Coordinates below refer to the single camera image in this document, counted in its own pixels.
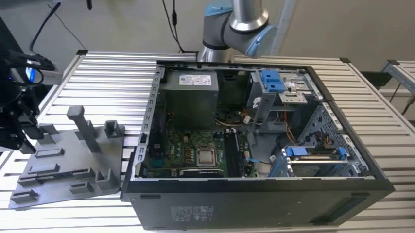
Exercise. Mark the black graphics card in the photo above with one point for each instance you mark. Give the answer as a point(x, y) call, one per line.
point(200, 172)

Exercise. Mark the aluminium side table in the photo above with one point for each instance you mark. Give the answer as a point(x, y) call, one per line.
point(402, 72)

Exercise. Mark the blue drive latch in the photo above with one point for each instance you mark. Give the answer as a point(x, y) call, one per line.
point(270, 80)

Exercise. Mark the grey power supply unit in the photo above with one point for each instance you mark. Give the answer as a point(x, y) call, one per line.
point(191, 104)

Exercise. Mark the silver CPU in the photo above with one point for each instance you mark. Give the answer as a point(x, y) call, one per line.
point(207, 158)

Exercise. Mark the black stick on wall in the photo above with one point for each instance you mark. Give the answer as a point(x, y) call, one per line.
point(88, 4)

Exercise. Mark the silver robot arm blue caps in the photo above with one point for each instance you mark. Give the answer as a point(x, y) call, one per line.
point(246, 14)

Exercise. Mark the hard disk in blue carrier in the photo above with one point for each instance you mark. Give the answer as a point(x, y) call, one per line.
point(296, 151)

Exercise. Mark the black box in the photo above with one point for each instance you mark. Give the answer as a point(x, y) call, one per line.
point(375, 80)

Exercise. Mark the black open PC case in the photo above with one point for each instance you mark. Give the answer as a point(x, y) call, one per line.
point(227, 204)

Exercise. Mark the grey metal disk bay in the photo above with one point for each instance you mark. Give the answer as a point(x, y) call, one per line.
point(292, 98)

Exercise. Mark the grey plastic parts rack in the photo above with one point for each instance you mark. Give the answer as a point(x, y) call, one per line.
point(70, 155)

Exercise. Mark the green motherboard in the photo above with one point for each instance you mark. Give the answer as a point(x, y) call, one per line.
point(182, 145)

